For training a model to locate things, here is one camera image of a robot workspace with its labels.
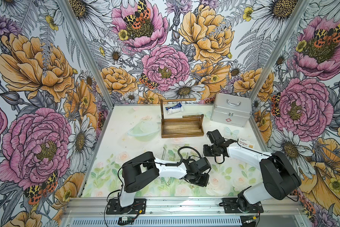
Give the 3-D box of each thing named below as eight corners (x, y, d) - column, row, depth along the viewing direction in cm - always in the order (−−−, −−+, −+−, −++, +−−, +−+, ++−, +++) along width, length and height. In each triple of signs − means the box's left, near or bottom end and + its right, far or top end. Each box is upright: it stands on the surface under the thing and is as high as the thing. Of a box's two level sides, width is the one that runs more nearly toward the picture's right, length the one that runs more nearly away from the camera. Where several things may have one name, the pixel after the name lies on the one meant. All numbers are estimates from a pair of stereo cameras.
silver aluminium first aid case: (213, 126, 110) (218, 112, 98) (208, 104, 126) (211, 89, 114) (247, 126, 110) (257, 112, 98) (238, 104, 126) (245, 89, 114)
